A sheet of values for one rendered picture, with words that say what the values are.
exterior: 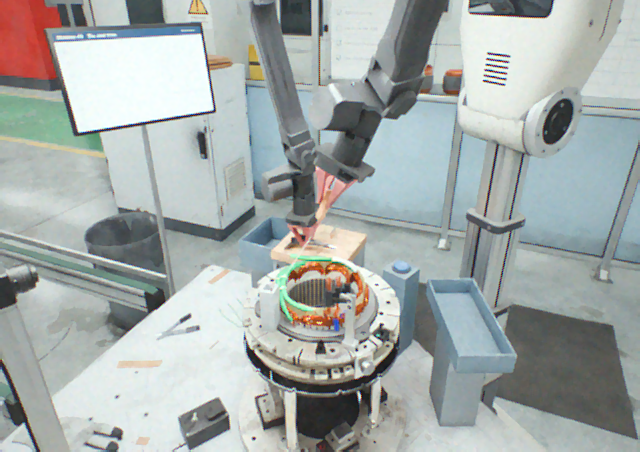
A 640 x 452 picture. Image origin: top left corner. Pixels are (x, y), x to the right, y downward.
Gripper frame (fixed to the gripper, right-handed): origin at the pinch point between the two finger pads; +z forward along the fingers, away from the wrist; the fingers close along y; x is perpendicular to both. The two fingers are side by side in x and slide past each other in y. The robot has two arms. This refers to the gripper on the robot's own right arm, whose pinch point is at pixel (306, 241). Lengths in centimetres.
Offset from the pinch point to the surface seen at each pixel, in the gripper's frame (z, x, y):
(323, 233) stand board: 2.4, 0.7, -9.0
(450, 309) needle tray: 7.0, 38.3, 4.7
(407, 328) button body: 23.9, 26.9, -4.0
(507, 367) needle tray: 6, 51, 19
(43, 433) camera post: -10, -4, 69
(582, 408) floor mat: 113, 89, -80
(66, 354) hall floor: 105, -148, -10
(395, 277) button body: 6.7, 23.6, -2.1
